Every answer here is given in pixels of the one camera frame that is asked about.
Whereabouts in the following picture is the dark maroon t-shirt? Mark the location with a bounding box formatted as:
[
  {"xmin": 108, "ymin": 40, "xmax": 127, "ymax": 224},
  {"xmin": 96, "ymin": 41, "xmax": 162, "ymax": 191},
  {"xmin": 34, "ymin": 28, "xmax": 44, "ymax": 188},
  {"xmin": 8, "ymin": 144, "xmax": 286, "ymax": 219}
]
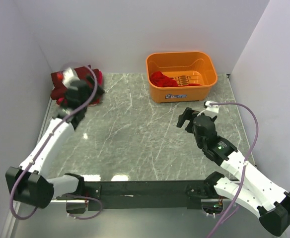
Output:
[{"xmin": 50, "ymin": 65, "xmax": 97, "ymax": 102}]

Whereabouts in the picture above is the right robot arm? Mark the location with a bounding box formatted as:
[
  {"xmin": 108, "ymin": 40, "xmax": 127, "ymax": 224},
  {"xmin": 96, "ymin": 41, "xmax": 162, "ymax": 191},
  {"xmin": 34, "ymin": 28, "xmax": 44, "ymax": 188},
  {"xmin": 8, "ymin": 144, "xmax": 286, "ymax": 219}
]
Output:
[{"xmin": 177, "ymin": 103, "xmax": 290, "ymax": 237}]

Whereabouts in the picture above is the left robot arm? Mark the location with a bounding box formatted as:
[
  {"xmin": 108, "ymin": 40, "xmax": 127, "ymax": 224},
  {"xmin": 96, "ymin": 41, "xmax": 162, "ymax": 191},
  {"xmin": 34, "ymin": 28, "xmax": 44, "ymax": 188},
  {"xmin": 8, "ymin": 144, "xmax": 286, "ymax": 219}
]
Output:
[{"xmin": 5, "ymin": 75, "xmax": 104, "ymax": 209}]

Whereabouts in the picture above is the folded pink t-shirt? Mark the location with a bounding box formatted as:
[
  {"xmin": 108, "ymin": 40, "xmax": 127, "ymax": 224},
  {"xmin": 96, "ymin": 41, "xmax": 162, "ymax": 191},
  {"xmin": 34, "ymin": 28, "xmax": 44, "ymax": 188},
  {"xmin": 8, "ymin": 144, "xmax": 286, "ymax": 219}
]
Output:
[{"xmin": 57, "ymin": 70, "xmax": 105, "ymax": 106}]

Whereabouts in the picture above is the orange plastic basket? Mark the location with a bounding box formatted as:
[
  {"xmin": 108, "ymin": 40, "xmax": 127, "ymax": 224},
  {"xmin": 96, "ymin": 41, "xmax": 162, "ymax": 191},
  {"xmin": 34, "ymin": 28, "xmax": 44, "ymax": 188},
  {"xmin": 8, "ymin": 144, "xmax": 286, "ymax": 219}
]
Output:
[{"xmin": 146, "ymin": 51, "xmax": 218, "ymax": 103}]

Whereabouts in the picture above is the red t-shirt in basket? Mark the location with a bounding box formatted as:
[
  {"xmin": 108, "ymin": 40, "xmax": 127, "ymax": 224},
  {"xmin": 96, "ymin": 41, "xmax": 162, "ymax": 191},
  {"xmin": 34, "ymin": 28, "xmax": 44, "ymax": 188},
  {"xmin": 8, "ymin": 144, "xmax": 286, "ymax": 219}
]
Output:
[{"xmin": 149, "ymin": 71, "xmax": 200, "ymax": 87}]

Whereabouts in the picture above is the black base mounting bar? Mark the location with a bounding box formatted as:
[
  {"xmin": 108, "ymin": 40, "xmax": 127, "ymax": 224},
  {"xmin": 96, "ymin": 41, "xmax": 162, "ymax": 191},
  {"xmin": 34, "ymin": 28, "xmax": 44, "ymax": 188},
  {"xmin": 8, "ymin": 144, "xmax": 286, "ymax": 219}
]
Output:
[{"xmin": 80, "ymin": 180, "xmax": 220, "ymax": 209}]

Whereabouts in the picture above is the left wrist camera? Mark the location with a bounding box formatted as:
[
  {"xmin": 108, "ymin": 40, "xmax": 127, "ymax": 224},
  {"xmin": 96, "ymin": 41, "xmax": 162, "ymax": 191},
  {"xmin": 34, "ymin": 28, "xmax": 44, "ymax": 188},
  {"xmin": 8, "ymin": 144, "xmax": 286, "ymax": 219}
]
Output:
[{"xmin": 62, "ymin": 67, "xmax": 79, "ymax": 88}]

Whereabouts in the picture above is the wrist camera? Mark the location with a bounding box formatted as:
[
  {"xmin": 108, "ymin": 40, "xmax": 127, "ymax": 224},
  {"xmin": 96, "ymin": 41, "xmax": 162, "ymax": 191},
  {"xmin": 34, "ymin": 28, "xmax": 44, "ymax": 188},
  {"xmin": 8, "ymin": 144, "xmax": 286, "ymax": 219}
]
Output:
[
  {"xmin": 62, "ymin": 67, "xmax": 79, "ymax": 88},
  {"xmin": 198, "ymin": 101, "xmax": 219, "ymax": 119}
]

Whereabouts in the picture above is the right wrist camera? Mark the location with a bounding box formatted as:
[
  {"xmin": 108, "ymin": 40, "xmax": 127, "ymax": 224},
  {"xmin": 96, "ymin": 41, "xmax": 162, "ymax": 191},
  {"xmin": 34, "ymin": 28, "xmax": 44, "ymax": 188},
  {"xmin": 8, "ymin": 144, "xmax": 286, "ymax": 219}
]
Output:
[{"xmin": 198, "ymin": 101, "xmax": 219, "ymax": 119}]

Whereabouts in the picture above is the aluminium frame rail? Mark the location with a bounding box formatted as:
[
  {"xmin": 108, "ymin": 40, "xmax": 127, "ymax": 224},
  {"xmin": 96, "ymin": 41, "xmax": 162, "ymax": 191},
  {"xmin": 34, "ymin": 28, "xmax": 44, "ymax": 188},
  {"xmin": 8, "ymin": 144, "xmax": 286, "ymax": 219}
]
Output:
[{"xmin": 0, "ymin": 99, "xmax": 69, "ymax": 238}]

